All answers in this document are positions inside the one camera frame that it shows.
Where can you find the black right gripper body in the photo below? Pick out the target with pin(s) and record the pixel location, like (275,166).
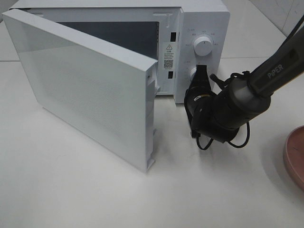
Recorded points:
(194,95)

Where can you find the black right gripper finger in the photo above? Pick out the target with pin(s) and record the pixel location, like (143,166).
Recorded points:
(201,76)

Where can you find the white microwave door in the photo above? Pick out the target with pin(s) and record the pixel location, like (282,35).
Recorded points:
(104,90)

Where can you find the pink round plate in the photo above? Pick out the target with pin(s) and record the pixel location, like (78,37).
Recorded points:
(293,156)

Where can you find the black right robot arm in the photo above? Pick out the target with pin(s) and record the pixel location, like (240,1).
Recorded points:
(217,109)

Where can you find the white lower timer knob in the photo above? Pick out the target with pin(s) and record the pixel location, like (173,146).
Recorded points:
(192,73)

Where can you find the white upper power knob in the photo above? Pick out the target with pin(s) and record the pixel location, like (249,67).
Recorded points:
(203,45)

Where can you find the white microwave oven body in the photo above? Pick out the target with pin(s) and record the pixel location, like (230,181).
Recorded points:
(177,34)

